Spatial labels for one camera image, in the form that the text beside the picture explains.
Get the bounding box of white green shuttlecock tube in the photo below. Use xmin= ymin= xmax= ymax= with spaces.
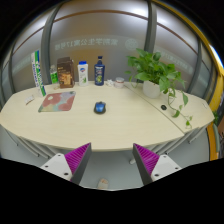
xmin=30 ymin=50 xmax=47 ymax=98

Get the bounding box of clear bottle green label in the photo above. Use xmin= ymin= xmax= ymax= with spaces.
xmin=49 ymin=64 xmax=60 ymax=90

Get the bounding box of small pale floor object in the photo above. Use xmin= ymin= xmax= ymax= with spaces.
xmin=97 ymin=178 xmax=110 ymax=190

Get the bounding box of floral print mouse pad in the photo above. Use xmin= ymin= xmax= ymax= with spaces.
xmin=37 ymin=90 xmax=77 ymax=113

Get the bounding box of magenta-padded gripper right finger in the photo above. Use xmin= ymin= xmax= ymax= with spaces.
xmin=132 ymin=143 xmax=183 ymax=186

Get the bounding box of patterned tissue packet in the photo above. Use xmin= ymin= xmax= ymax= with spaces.
xmin=24 ymin=94 xmax=36 ymax=105

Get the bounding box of blue computer mouse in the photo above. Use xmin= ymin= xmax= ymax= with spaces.
xmin=93 ymin=101 xmax=107 ymax=115

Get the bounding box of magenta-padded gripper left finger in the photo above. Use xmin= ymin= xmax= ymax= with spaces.
xmin=40 ymin=142 xmax=93 ymax=186

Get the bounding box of dark blue pump bottle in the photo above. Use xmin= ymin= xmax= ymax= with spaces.
xmin=94 ymin=55 xmax=106 ymax=87

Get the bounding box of green plant in white pot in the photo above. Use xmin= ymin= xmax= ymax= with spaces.
xmin=124 ymin=48 xmax=194 ymax=130

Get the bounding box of white bottle blue cap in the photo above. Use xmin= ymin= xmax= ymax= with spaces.
xmin=77 ymin=60 xmax=90 ymax=87

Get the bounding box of brown cardboard box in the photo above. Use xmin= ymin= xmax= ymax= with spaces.
xmin=56 ymin=56 xmax=76 ymax=89

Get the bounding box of small white pink jar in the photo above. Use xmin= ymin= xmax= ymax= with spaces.
xmin=114 ymin=77 xmax=125 ymax=89

